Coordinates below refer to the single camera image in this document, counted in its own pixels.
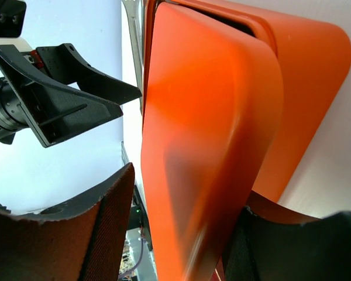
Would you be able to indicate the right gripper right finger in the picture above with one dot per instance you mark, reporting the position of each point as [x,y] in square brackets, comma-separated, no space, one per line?
[271,242]

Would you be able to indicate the orange box lid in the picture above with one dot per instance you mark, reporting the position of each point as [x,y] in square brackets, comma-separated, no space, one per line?
[213,104]

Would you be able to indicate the orange chocolate box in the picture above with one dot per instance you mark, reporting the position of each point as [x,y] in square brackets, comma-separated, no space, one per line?
[314,59]

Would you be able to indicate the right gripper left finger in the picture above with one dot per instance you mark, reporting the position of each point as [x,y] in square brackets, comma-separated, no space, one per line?
[79,239]

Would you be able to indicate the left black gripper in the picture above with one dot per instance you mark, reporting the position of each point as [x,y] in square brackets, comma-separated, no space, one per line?
[32,99]

